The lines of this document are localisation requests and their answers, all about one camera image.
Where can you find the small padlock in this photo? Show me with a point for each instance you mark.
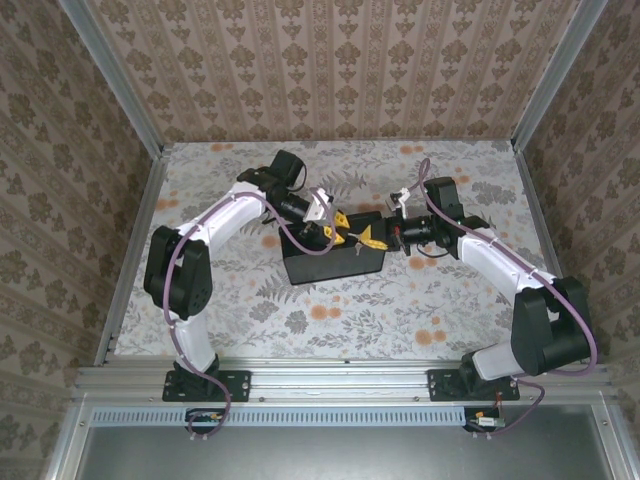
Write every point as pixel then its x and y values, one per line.
pixel 350 235

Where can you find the black starry night box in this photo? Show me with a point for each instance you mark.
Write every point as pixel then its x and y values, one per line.
pixel 330 265

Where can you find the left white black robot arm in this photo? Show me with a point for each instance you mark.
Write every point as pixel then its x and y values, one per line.
pixel 180 280

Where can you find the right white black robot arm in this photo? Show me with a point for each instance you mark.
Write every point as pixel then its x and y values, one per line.
pixel 545 325

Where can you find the floral table cover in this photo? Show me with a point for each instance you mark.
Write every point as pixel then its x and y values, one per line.
pixel 350 300

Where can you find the grey metal panel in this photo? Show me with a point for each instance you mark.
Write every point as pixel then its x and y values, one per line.
pixel 350 455

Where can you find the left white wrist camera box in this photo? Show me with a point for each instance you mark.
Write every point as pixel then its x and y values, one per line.
pixel 316 206

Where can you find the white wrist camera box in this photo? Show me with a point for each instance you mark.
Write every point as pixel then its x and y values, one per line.
pixel 316 206
pixel 398 199

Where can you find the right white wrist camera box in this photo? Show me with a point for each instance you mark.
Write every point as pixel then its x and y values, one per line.
pixel 398 199

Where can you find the aluminium side rail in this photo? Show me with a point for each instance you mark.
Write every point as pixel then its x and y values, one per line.
pixel 537 210
pixel 141 225

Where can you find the long aluminium base rail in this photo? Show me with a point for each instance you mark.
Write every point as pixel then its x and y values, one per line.
pixel 340 380

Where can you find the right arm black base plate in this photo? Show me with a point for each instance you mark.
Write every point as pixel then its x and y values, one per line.
pixel 440 385

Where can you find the aluminium corner post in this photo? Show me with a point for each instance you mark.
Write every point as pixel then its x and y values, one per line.
pixel 114 80
pixel 556 75

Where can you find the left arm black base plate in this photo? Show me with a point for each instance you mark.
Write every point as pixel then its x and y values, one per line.
pixel 240 385

